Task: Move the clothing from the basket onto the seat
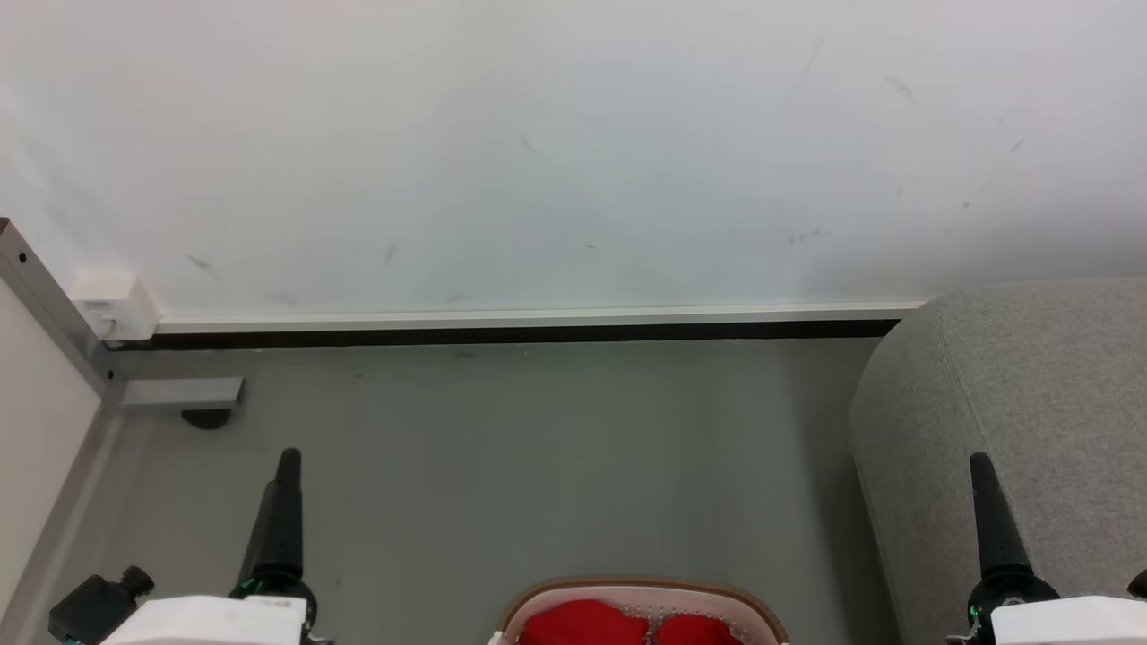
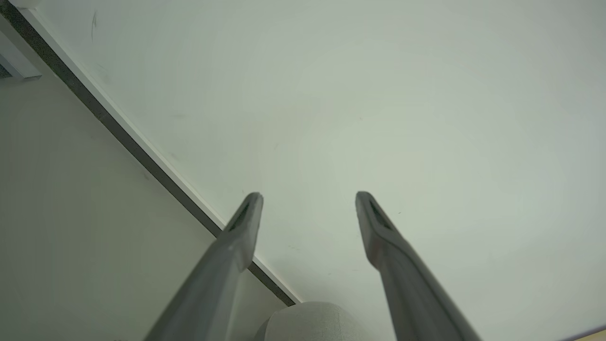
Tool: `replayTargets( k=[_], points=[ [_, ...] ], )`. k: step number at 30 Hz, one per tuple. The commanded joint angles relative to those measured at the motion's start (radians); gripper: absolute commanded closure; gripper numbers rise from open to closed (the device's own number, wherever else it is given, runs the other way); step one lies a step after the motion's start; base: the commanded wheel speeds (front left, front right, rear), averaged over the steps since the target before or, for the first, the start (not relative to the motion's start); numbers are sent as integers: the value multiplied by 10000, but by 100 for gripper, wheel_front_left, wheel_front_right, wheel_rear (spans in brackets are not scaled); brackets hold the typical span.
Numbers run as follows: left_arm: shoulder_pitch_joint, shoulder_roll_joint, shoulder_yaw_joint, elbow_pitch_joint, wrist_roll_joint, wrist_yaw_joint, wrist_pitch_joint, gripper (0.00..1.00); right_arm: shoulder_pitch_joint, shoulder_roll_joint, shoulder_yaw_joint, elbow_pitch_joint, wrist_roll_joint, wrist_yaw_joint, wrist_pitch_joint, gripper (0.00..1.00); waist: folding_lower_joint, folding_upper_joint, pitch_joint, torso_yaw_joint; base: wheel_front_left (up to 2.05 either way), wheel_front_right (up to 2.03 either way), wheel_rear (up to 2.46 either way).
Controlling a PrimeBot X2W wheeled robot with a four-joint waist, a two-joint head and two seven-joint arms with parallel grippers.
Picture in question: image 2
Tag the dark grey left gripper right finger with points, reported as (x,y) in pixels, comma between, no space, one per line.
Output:
(407,284)

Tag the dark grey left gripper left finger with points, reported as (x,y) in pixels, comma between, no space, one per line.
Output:
(213,279)

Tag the white and grey baseboard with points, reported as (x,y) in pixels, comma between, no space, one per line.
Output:
(137,142)

